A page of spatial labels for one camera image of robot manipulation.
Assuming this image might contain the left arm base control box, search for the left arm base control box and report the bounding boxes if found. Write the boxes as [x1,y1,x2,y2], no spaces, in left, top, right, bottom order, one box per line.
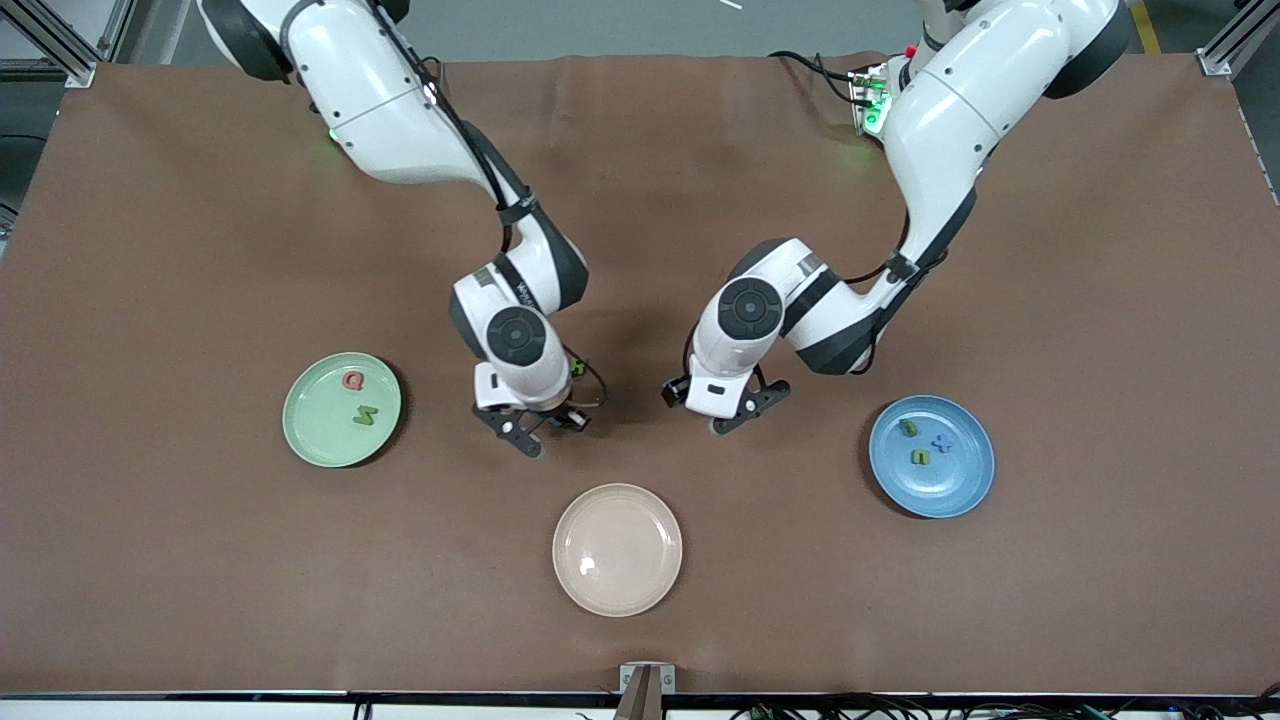
[848,62,893,138]

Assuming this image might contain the beige plate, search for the beige plate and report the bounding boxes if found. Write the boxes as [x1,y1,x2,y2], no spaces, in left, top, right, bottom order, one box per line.
[552,483,684,618]

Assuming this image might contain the green plate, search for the green plate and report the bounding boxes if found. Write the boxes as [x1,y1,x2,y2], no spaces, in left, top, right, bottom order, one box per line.
[281,352,403,469]

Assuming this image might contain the blue plate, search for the blue plate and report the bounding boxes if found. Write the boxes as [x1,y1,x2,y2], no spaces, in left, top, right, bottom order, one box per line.
[868,395,997,520]

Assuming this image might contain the brown table mat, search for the brown table mat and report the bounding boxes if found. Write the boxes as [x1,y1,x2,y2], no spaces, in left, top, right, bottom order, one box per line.
[0,52,1280,698]

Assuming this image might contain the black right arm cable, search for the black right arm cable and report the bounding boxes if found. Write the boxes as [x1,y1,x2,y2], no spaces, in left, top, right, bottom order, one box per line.
[370,0,607,409]

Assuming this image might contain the grey metal camera bracket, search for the grey metal camera bracket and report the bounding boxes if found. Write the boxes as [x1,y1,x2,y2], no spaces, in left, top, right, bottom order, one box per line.
[619,662,677,720]

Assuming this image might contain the black cable on mat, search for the black cable on mat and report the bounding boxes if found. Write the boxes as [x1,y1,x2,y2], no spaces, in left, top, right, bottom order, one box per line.
[768,49,863,107]

